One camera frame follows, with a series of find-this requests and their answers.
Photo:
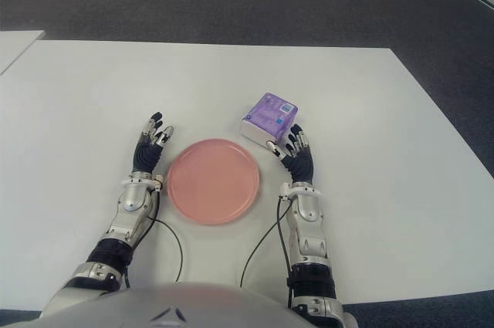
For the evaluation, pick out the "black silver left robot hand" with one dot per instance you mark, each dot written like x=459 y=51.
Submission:
x=148 y=156

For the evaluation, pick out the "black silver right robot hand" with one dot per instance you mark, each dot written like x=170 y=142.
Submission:
x=303 y=164

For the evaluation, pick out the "purple tissue paper pack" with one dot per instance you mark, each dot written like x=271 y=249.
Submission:
x=268 y=115

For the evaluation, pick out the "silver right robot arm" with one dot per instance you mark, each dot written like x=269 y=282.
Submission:
x=308 y=224

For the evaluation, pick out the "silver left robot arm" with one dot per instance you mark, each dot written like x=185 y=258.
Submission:
x=133 y=197

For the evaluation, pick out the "pink round plate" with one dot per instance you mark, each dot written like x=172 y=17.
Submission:
x=214 y=183

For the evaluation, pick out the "grey robot torso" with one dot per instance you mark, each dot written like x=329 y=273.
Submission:
x=185 y=305

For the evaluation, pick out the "small white table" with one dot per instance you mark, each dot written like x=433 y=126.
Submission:
x=15 y=46

